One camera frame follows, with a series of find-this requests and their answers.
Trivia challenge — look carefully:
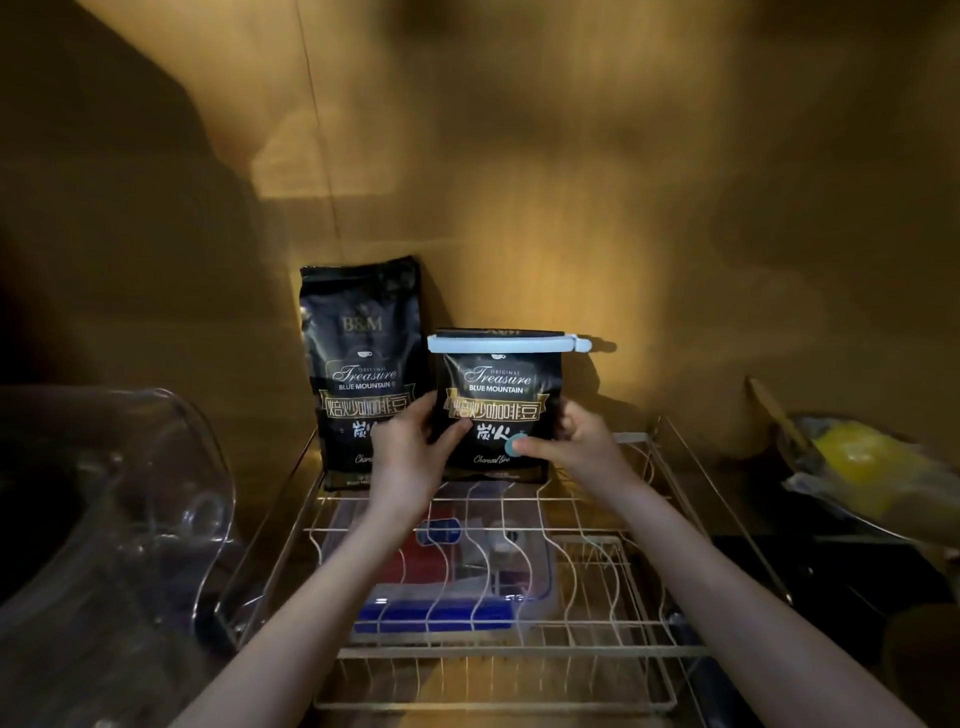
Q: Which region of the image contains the clear plastic jug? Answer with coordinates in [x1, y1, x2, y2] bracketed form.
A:
[0, 385, 238, 728]

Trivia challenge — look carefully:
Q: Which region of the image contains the person's right hand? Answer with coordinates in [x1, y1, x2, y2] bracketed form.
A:
[513, 398, 643, 505]

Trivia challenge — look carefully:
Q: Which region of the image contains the white wire dish rack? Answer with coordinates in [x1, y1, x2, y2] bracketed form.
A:
[216, 414, 792, 715]

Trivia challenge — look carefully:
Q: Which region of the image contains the white bag sealing clip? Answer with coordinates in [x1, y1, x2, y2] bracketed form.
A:
[426, 332, 594, 357]

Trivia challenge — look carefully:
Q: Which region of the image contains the person's left hand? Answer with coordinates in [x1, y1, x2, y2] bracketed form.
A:
[365, 389, 474, 529]

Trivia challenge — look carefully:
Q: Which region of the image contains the wooden stick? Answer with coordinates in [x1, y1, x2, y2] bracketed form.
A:
[745, 375, 813, 456]

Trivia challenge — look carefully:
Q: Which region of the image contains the blue rectangular block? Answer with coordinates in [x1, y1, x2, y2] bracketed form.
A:
[355, 595, 519, 633]

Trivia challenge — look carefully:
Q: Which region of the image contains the tall black coffee bag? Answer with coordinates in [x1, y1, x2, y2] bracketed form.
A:
[299, 255, 426, 494]

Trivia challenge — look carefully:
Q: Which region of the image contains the person's left forearm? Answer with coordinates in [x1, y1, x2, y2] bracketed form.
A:
[171, 504, 418, 728]

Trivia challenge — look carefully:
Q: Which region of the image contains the person's right forearm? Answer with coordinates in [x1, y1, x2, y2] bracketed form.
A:
[609, 480, 927, 728]

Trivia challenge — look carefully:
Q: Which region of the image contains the clear plastic storage box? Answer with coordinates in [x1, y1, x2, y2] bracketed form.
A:
[351, 504, 562, 640]

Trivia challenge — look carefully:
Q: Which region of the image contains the short clipped black coffee bag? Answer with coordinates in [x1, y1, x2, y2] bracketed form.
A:
[429, 327, 565, 486]

